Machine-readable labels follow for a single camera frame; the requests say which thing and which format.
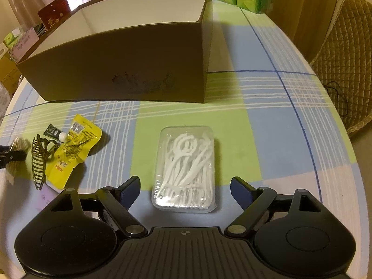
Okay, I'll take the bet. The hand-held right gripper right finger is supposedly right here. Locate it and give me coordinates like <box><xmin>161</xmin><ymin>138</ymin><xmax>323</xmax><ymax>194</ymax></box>
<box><xmin>224</xmin><ymin>176</ymin><xmax>330</xmax><ymax>237</ymax></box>

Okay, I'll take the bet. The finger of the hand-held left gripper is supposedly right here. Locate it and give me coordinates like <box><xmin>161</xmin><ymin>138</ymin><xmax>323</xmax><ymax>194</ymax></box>
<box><xmin>0</xmin><ymin>145</ymin><xmax>27</xmax><ymax>169</ymax></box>

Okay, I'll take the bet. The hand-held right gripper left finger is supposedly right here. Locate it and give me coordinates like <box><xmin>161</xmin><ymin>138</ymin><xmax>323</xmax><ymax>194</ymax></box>
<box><xmin>41</xmin><ymin>176</ymin><xmax>147</xmax><ymax>237</ymax></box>

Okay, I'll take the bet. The striped hair claw clip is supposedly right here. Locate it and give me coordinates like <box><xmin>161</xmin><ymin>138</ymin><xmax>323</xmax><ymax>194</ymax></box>
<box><xmin>27</xmin><ymin>134</ymin><xmax>60</xmax><ymax>190</ymax></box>

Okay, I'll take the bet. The dark green card packet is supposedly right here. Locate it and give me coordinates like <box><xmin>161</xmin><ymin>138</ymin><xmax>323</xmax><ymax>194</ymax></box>
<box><xmin>43</xmin><ymin>123</ymin><xmax>69</xmax><ymax>140</ymax></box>

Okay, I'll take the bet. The yellow snack packet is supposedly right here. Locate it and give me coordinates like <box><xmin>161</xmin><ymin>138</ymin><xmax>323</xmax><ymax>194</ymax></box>
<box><xmin>46</xmin><ymin>115</ymin><xmax>103</xmax><ymax>189</ymax></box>

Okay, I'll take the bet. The clear floss pick box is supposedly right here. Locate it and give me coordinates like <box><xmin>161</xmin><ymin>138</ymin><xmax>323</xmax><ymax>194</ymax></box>
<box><xmin>151</xmin><ymin>126</ymin><xmax>218</xmax><ymax>213</ymax></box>

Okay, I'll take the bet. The brown cardboard box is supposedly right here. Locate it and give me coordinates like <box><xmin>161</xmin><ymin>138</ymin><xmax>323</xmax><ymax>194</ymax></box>
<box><xmin>15</xmin><ymin>0</ymin><xmax>214</xmax><ymax>104</ymax></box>

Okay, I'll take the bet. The checked cloth desktop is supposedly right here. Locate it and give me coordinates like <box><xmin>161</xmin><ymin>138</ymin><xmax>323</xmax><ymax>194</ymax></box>
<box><xmin>0</xmin><ymin>0</ymin><xmax>362</xmax><ymax>239</ymax></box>

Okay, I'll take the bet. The brown closed carton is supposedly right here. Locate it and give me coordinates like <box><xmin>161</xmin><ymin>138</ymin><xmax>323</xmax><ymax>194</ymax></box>
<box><xmin>0</xmin><ymin>55</ymin><xmax>24</xmax><ymax>96</ymax></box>

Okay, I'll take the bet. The purple paper bag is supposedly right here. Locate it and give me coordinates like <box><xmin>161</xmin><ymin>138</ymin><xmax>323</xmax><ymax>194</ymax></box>
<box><xmin>9</xmin><ymin>26</ymin><xmax>40</xmax><ymax>64</ymax></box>

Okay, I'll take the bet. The small green tissue packet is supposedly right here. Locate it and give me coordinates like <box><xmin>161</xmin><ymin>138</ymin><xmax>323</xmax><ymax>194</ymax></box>
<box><xmin>3</xmin><ymin>32</ymin><xmax>18</xmax><ymax>48</ymax></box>

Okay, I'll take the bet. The red gift box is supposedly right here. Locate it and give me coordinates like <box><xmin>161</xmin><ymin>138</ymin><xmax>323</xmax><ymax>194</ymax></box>
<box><xmin>38</xmin><ymin>0</ymin><xmax>72</xmax><ymax>31</ymax></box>

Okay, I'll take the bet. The plain brown curtain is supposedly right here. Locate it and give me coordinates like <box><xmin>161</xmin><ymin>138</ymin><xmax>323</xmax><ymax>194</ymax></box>
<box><xmin>270</xmin><ymin>0</ymin><xmax>346</xmax><ymax>64</ymax></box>

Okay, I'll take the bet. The thin black cord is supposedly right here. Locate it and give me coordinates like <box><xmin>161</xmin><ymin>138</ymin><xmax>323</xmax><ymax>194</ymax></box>
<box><xmin>325</xmin><ymin>81</ymin><xmax>349</xmax><ymax>117</ymax></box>

